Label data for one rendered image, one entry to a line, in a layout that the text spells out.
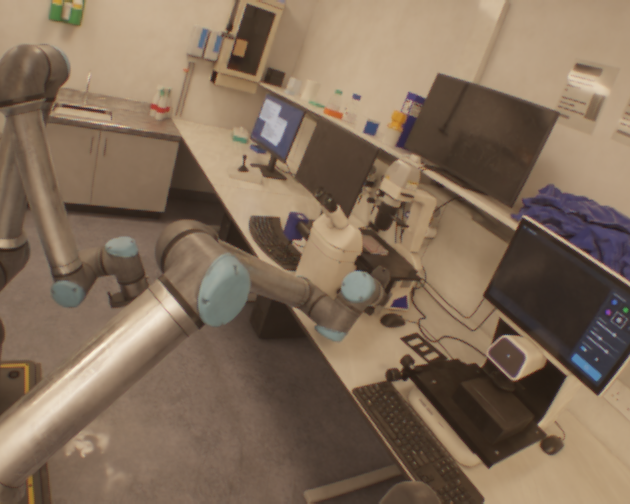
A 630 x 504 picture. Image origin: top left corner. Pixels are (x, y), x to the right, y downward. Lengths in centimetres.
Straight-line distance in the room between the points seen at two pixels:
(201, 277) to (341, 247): 76
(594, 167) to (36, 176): 189
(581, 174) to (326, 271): 113
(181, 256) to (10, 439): 42
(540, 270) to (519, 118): 79
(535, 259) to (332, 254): 64
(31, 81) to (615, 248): 163
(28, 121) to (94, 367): 60
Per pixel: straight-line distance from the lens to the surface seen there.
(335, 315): 119
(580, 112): 195
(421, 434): 113
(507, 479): 124
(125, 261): 123
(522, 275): 120
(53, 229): 111
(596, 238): 145
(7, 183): 128
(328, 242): 139
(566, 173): 190
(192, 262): 71
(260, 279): 101
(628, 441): 170
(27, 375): 162
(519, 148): 174
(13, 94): 105
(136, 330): 69
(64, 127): 319
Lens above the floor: 148
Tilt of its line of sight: 23 degrees down
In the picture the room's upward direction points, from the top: 21 degrees clockwise
